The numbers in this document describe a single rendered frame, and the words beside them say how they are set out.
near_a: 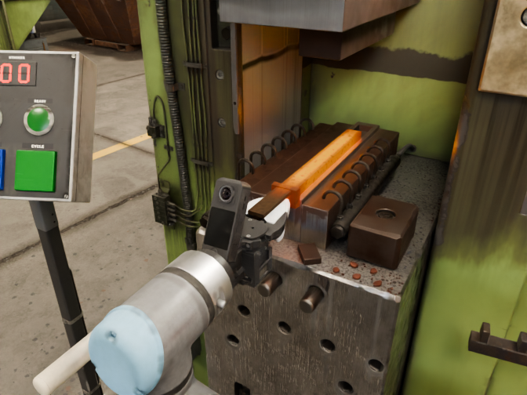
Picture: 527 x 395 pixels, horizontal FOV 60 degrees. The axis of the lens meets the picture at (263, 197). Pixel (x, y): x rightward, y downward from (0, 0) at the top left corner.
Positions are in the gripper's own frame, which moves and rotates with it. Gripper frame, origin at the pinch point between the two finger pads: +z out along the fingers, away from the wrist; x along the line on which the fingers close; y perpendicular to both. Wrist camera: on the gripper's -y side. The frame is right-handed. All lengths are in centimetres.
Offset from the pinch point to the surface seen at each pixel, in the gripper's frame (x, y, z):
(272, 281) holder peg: 1.8, 12.8, -5.4
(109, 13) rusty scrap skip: -503, 56, 432
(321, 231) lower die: 6.5, 6.0, 2.9
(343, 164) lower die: 3.1, 2.1, 21.3
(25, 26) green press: -452, 46, 265
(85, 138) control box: -40.7, -3.6, -3.3
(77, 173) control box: -38.3, 1.2, -8.5
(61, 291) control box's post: -56, 38, -7
